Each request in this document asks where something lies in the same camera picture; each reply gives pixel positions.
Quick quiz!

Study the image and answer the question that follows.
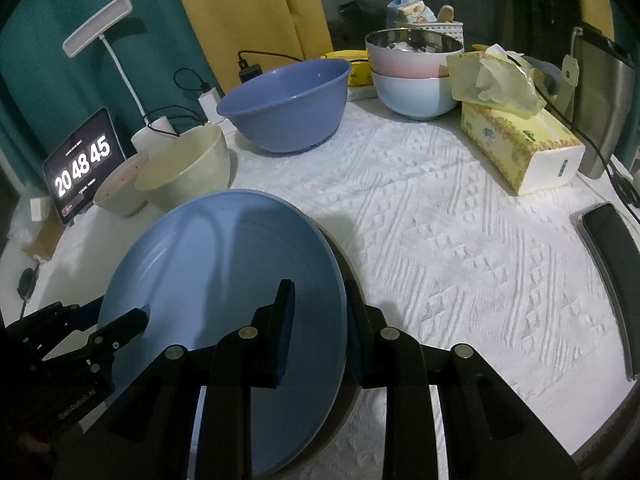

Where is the beige plate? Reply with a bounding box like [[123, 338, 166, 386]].
[[272, 224, 361, 479]]

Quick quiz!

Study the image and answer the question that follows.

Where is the large blue plate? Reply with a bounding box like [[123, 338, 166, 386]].
[[99, 190, 347, 478]]

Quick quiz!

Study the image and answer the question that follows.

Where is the pink strawberry bowl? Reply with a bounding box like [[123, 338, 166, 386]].
[[93, 153, 149, 218]]

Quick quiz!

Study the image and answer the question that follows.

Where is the cream yellow bowl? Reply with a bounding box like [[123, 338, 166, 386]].
[[134, 124, 231, 211]]

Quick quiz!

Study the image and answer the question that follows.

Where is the large blue bowl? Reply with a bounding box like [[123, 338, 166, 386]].
[[217, 58, 352, 154]]

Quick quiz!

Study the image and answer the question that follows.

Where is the black round object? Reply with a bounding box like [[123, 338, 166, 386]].
[[16, 266, 39, 302]]

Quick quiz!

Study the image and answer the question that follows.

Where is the cardboard box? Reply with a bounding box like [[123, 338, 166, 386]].
[[23, 211, 65, 261]]

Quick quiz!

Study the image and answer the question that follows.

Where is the small white box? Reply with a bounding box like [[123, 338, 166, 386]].
[[29, 196, 52, 222]]

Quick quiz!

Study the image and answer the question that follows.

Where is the white tablecloth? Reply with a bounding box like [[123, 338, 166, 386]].
[[0, 86, 637, 480]]

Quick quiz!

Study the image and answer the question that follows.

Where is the black smartphone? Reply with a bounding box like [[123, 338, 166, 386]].
[[577, 203, 640, 380]]

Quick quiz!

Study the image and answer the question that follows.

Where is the tablet showing clock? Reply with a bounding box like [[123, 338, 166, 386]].
[[42, 107, 126, 226]]

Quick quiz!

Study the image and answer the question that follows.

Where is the white desk lamp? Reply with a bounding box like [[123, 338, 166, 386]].
[[60, 0, 181, 158]]

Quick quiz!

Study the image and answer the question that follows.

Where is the teal curtain left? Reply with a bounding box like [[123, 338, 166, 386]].
[[1, 0, 216, 188]]

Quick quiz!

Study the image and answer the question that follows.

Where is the yellow tissue box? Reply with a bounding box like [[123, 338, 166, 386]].
[[447, 44, 585, 195]]

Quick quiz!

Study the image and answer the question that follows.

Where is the white phone charger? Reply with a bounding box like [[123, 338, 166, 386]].
[[198, 88, 224, 125]]

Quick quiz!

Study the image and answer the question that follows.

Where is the light blue bowl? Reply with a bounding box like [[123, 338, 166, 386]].
[[372, 72, 458, 120]]

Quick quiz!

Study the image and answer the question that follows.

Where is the steel thermos mug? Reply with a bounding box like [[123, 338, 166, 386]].
[[572, 23, 636, 179]]

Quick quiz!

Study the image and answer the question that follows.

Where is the black power adapter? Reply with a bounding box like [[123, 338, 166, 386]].
[[239, 60, 262, 84]]

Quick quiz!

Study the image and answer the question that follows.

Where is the steel bowl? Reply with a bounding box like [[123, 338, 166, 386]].
[[364, 28, 463, 54]]

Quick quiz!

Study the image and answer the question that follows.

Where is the white storage basket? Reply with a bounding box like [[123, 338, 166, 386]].
[[386, 0, 464, 44]]

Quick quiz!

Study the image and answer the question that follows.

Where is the yellow curtain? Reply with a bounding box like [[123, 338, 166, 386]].
[[181, 0, 333, 92]]

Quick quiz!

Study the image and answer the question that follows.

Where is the black charging cable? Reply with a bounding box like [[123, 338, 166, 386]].
[[504, 52, 640, 224]]

